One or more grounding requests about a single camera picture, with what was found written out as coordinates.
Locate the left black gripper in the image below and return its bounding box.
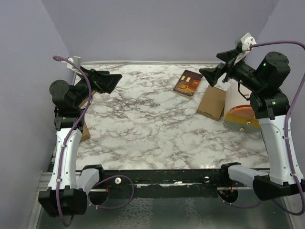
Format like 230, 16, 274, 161
72, 65, 122, 107

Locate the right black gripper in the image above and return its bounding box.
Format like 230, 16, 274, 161
200, 47, 264, 92

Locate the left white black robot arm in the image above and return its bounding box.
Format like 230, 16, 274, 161
38, 68, 122, 217

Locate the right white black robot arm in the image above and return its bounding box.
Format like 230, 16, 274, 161
199, 50, 305, 201

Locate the folded brown cardboard box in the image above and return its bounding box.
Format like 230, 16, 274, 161
196, 86, 226, 121

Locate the dark orange paperback book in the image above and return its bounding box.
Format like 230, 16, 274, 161
173, 70, 203, 100

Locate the white orange tape dispenser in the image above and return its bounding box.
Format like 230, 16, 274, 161
223, 82, 261, 133

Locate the small cardboard piece left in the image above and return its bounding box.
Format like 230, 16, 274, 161
80, 123, 91, 143

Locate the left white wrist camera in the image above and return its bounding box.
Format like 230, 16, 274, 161
66, 55, 81, 73

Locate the black mounting rail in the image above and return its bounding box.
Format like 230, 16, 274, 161
90, 168, 230, 201

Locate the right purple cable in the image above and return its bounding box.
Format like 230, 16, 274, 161
220, 41, 305, 217

